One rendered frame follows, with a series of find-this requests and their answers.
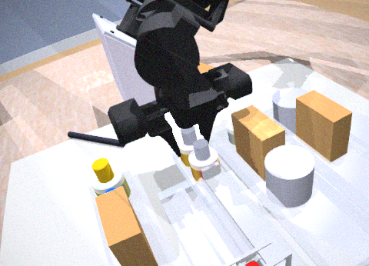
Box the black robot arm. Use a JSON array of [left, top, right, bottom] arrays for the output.
[[116, 0, 230, 129]]

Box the dark grey thin rod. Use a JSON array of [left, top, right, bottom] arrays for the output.
[[68, 131, 126, 148]]

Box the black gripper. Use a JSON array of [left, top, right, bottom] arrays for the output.
[[108, 62, 253, 157]]

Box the white jar with yellow lid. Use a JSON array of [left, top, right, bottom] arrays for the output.
[[91, 158, 132, 202]]

